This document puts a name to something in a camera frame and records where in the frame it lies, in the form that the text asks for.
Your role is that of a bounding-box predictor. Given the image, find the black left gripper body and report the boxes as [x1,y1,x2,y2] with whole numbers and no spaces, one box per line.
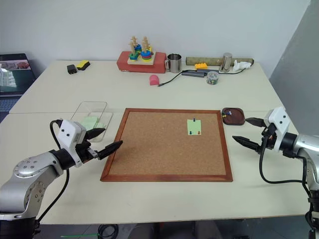
[75,139,99,164]

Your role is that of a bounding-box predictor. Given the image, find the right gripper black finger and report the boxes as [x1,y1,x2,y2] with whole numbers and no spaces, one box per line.
[245,117,266,128]
[232,135,263,153]

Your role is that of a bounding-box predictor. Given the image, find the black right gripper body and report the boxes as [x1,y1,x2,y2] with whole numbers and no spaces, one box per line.
[260,122,278,150]

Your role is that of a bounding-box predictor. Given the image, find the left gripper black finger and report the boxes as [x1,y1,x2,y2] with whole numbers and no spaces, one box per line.
[97,140,124,160]
[85,127,106,140]

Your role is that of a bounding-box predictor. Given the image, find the wood framed cork board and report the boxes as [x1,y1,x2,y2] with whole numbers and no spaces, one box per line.
[100,108,234,183]

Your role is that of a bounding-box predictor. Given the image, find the light green paper note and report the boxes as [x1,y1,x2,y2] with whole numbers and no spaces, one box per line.
[186,119,202,136]

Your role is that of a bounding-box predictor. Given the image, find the clear jar of pins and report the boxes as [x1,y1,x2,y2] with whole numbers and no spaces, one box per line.
[206,70,220,86]

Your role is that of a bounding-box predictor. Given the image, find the brown wooden pin tray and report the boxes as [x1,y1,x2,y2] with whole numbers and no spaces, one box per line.
[221,107,246,126]

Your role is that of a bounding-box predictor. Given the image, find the clear plastic box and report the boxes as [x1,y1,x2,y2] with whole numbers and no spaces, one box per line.
[70,101,114,143]

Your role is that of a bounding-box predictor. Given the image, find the crumpled white tissue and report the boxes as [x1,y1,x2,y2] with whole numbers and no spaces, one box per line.
[232,59,252,71]

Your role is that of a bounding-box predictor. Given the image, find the stainless steel tumbler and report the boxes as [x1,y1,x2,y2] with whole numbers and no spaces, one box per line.
[219,52,233,73]

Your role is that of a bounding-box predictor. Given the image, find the yellow and black eraser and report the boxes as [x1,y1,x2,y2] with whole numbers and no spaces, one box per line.
[75,59,91,71]

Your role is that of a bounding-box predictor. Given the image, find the grey partition panel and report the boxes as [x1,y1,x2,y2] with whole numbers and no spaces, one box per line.
[268,0,319,130]

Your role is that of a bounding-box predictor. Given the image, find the red rectangular box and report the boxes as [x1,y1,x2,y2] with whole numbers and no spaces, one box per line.
[117,51,167,74]

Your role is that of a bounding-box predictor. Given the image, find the olive rolled mat tube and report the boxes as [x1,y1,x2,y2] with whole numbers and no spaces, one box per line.
[185,56,255,67]

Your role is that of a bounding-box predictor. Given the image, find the pink arched block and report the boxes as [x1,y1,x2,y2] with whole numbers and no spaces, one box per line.
[149,74,160,88]

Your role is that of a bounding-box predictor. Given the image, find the grey usb hub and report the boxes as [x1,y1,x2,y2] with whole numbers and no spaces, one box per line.
[181,69,208,77]

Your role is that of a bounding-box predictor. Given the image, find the open laptop computer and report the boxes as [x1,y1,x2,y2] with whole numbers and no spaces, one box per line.
[0,52,36,123]

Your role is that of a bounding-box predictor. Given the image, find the stainless steel mug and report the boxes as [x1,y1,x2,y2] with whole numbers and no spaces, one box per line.
[164,52,182,74]

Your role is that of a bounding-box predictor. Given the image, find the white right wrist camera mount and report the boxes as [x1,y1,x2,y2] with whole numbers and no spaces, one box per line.
[263,107,290,152]

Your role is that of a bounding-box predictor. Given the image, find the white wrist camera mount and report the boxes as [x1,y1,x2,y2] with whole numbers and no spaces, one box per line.
[263,107,290,152]
[57,119,87,168]

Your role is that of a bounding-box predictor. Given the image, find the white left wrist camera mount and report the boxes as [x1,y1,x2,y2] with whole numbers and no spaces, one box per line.
[57,119,87,168]

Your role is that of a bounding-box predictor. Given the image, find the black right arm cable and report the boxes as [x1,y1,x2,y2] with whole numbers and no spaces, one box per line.
[259,129,310,185]

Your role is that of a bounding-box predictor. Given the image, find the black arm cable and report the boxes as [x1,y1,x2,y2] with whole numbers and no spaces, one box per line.
[36,119,71,222]
[259,129,310,185]

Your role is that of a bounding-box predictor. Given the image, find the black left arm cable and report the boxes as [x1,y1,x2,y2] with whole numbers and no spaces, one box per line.
[36,119,71,222]

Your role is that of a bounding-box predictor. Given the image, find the thin black hub cable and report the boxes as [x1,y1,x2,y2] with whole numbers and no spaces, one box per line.
[218,68,246,75]

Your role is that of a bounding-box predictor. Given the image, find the black cables under table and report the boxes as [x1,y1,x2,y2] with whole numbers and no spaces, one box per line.
[98,223,119,239]

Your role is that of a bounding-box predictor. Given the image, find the wooden ring stacking toy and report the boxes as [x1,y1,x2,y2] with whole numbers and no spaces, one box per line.
[127,35,157,67]

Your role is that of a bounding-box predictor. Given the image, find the black usb cable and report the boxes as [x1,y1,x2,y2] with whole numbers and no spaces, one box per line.
[158,72,183,88]

